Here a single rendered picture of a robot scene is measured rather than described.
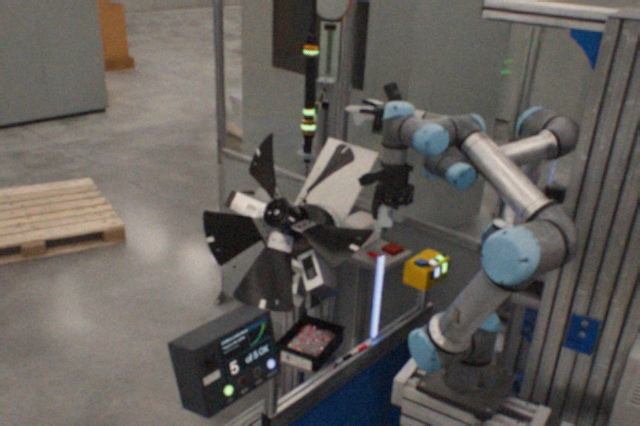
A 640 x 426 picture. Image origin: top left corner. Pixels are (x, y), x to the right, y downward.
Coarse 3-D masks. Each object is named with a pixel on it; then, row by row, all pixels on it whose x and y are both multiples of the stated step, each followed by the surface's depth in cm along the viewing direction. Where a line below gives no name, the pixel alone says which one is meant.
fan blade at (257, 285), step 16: (272, 256) 239; (288, 256) 241; (256, 272) 237; (272, 272) 238; (288, 272) 240; (240, 288) 236; (256, 288) 236; (272, 288) 236; (288, 288) 238; (256, 304) 234; (272, 304) 235; (288, 304) 236
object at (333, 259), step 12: (312, 228) 236; (324, 228) 236; (336, 228) 236; (348, 228) 236; (312, 240) 230; (324, 240) 229; (336, 240) 229; (348, 240) 228; (360, 240) 227; (324, 252) 225; (336, 252) 224; (348, 252) 224; (336, 264) 221
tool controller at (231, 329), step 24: (240, 312) 175; (264, 312) 173; (192, 336) 164; (216, 336) 162; (240, 336) 167; (264, 336) 173; (192, 360) 158; (216, 360) 162; (264, 360) 174; (192, 384) 161; (216, 384) 163; (192, 408) 165; (216, 408) 163
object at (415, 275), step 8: (416, 256) 247; (424, 256) 247; (432, 256) 248; (448, 256) 248; (408, 264) 242; (416, 264) 241; (432, 264) 242; (440, 264) 244; (408, 272) 243; (416, 272) 241; (424, 272) 238; (408, 280) 244; (416, 280) 242; (424, 280) 240; (432, 280) 243; (440, 280) 248; (416, 288) 243; (424, 288) 241
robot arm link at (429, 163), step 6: (444, 150) 199; (426, 156) 202; (432, 156) 200; (438, 156) 197; (426, 162) 202; (432, 162) 199; (426, 168) 203; (432, 168) 199; (426, 174) 204; (432, 174) 202
